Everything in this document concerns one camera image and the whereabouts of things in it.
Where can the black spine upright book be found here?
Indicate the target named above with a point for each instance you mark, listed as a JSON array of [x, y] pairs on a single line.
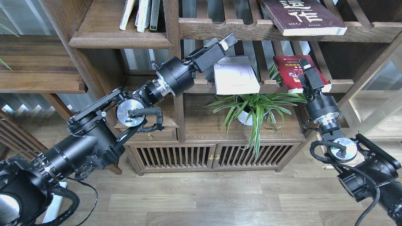
[[154, 26]]

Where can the white metal post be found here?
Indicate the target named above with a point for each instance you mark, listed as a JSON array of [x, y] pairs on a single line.
[[53, 209]]

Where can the white plant pot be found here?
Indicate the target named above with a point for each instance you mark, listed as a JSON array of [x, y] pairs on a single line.
[[243, 117]]

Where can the dark wooden side table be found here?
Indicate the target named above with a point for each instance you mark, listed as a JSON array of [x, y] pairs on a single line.
[[39, 64]]

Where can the white lavender paperback book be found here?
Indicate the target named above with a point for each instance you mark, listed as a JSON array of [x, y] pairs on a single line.
[[235, 75]]

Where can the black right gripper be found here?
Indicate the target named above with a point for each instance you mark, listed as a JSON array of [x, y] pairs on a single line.
[[320, 108]]

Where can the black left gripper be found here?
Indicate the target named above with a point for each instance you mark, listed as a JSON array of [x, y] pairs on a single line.
[[175, 75]]

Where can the cream spine upright book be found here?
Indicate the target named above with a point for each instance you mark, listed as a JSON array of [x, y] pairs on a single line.
[[127, 11]]

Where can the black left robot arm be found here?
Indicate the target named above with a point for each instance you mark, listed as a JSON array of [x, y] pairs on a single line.
[[97, 137]]

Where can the dark maroon book chinese title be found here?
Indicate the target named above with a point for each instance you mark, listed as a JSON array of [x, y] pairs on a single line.
[[303, 18]]

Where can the green spider plant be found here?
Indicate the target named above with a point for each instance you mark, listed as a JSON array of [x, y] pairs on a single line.
[[258, 107]]

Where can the dark slatted wooden rack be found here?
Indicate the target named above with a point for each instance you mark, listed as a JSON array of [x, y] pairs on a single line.
[[19, 140]]

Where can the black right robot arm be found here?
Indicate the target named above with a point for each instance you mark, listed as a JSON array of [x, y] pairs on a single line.
[[365, 170]]

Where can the dark wooden bookshelf unit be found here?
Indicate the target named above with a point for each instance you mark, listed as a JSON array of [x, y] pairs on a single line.
[[193, 139]]

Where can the light wooden shelf frame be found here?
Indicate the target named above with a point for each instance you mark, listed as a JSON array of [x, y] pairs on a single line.
[[375, 109]]

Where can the red paperback book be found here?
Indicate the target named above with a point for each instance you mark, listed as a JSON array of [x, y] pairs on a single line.
[[289, 69]]

